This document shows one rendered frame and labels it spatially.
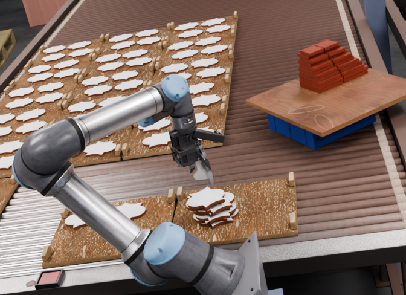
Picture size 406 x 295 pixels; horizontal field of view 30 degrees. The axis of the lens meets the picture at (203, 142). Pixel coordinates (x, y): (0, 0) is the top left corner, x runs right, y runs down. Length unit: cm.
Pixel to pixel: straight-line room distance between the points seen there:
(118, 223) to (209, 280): 30
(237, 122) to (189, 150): 89
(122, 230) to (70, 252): 50
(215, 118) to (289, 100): 39
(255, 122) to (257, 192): 62
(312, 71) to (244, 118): 39
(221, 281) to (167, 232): 19
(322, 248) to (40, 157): 87
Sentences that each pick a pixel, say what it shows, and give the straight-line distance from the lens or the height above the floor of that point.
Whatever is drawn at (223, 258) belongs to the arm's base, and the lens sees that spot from 197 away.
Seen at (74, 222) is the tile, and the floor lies 95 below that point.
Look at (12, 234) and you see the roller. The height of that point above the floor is 92.
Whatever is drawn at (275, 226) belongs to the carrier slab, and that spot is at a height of 94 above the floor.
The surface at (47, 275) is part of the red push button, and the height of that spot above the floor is 93.
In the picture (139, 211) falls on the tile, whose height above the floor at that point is 95.
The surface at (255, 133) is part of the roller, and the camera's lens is 305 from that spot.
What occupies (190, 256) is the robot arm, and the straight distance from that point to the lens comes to 194.
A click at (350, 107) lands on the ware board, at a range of 285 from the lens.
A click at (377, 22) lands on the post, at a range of 404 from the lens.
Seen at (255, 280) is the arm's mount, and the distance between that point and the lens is 188.
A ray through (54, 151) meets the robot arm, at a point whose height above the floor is 145.
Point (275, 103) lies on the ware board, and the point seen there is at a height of 104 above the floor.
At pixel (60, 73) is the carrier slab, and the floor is 95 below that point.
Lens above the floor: 219
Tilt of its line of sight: 24 degrees down
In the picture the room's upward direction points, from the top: 12 degrees counter-clockwise
